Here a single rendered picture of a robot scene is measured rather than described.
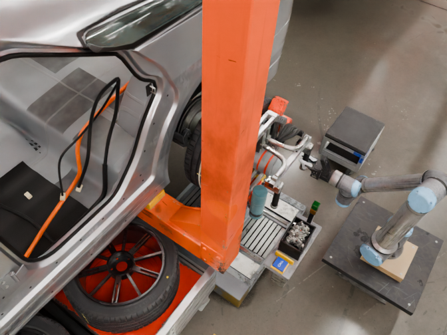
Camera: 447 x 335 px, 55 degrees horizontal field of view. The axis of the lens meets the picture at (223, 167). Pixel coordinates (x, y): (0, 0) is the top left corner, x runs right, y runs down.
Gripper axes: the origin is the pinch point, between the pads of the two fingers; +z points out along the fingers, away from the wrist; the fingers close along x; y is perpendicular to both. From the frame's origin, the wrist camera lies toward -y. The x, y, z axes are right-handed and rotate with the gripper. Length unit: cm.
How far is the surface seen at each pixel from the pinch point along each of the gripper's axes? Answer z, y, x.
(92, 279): 70, 56, -115
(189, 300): 11, 44, -94
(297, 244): -22, 28, -36
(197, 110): 65, -12, -16
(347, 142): -9, 49, 76
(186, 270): 27, 56, -77
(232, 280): 4, 70, -60
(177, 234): 34, 19, -76
